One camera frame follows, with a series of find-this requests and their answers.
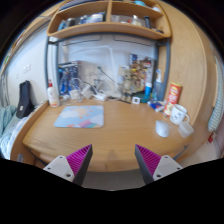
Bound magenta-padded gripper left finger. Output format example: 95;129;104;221
43;143;94;187

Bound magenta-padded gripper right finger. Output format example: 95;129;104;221
134;143;184;186

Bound grey and white computer mouse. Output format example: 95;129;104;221
155;120;170;138

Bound pastel cloud print mouse pad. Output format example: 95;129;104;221
53;105;105;129

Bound white printed mug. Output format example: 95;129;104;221
169;103;190;126

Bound blue tissue packet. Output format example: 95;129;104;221
149;100;165;113

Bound pale checked bedding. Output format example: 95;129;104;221
0;104;26;159

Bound red chips can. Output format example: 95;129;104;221
163;81;183;117

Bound teal round dish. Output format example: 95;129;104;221
140;94;153;104

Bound white bottle with red cap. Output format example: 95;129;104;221
46;79;61;108

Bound black bag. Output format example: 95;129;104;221
15;80;36;120

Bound white power strip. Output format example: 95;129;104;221
93;93;108;102

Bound blue robot model kit box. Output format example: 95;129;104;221
57;61;81;97

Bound tan robot figurine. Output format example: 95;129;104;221
119;71;139;103

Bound colourful picture box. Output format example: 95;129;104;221
129;53;155;94

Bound wooden shelf unit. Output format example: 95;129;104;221
46;0;172;40

